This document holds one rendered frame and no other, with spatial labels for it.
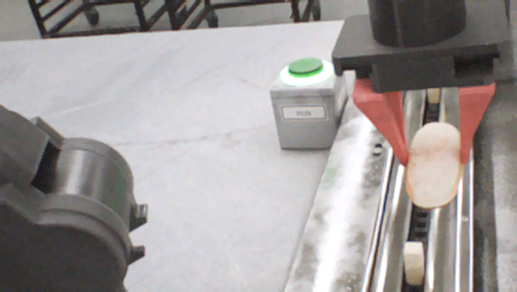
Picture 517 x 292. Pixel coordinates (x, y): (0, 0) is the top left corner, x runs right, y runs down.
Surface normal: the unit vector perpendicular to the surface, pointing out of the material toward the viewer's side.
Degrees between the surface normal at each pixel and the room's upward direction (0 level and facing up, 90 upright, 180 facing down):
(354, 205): 0
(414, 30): 91
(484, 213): 0
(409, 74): 91
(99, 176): 44
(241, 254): 0
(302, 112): 90
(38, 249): 90
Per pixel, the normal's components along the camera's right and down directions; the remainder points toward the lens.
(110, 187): 0.72, -0.66
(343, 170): -0.15, -0.86
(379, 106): -0.14, 0.80
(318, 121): -0.23, 0.51
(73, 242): 0.15, 0.47
